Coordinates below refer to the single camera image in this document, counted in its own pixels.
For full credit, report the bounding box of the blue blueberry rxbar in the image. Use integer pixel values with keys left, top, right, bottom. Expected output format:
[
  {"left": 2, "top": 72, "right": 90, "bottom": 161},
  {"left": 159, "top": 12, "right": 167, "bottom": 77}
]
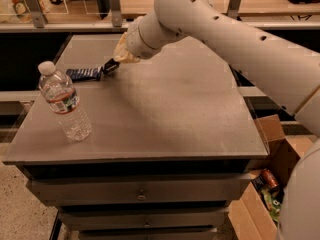
[{"left": 66, "top": 67, "right": 102, "bottom": 82}]

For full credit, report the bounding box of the green snack bag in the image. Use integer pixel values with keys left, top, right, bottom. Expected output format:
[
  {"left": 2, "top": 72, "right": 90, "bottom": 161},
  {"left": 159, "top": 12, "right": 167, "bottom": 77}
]
[{"left": 261, "top": 189, "right": 281, "bottom": 223}]

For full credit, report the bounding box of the grey metal bracket middle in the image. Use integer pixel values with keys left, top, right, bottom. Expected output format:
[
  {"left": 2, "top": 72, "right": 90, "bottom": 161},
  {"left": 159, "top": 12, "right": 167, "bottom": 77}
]
[{"left": 109, "top": 0, "right": 123, "bottom": 27}]

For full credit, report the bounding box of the red soda can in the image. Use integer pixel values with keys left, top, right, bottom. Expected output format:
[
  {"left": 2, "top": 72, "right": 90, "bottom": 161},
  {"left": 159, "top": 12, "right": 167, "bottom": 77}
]
[{"left": 261, "top": 169, "right": 279, "bottom": 190}]

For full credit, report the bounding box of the wooden desk top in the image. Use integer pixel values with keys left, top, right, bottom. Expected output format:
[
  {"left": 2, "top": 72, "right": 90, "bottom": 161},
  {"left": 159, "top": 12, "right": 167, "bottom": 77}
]
[{"left": 120, "top": 0, "right": 320, "bottom": 18}]

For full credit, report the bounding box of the grey metal bracket left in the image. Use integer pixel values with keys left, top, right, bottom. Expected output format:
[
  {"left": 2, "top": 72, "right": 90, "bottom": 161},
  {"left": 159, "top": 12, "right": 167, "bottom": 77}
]
[{"left": 25, "top": 0, "right": 47, "bottom": 28}]

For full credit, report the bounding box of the black chocolate rxbar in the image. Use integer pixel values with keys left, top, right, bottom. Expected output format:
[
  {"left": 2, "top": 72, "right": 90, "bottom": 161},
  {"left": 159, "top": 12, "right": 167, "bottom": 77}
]
[{"left": 102, "top": 59, "right": 120, "bottom": 75}]

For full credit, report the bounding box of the cardboard box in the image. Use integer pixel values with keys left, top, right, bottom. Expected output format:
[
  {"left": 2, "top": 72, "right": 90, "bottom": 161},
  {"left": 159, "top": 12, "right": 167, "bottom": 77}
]
[{"left": 229, "top": 115, "right": 312, "bottom": 240}]

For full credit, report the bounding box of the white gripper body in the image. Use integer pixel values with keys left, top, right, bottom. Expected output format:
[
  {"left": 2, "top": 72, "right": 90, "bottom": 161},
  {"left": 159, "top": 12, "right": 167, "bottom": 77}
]
[{"left": 126, "top": 16, "right": 160, "bottom": 59}]

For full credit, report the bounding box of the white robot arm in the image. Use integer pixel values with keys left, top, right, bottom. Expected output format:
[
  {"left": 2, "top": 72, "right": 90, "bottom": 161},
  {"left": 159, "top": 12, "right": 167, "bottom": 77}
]
[{"left": 114, "top": 0, "right": 320, "bottom": 240}]

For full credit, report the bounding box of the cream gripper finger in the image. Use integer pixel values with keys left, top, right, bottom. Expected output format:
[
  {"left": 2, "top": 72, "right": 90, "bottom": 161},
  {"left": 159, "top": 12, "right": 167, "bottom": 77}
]
[
  {"left": 113, "top": 44, "right": 140, "bottom": 63},
  {"left": 116, "top": 32, "right": 127, "bottom": 49}
]

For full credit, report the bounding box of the drawer with knob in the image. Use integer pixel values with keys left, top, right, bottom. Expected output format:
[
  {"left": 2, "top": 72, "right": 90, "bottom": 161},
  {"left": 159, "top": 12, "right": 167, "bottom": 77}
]
[
  {"left": 59, "top": 207, "right": 228, "bottom": 231},
  {"left": 27, "top": 174, "right": 250, "bottom": 207}
]

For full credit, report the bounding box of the clear plastic water bottle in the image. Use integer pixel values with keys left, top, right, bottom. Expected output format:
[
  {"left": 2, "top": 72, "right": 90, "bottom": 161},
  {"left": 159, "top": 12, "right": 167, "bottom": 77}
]
[{"left": 38, "top": 61, "right": 92, "bottom": 141}]

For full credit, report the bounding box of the grey drawer cabinet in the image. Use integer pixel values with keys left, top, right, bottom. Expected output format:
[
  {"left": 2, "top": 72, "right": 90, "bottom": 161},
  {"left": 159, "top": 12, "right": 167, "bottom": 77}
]
[{"left": 4, "top": 38, "right": 267, "bottom": 240}]

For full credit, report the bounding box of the top drawer with knob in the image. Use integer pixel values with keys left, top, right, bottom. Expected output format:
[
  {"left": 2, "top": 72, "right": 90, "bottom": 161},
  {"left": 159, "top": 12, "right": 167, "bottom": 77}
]
[{"left": 27, "top": 174, "right": 250, "bottom": 207}]

